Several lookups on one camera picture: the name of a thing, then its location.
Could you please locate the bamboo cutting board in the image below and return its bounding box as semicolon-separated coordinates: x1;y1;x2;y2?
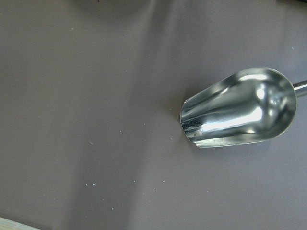
0;212;40;230

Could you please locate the steel scoop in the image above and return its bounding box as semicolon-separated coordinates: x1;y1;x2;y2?
179;67;307;148

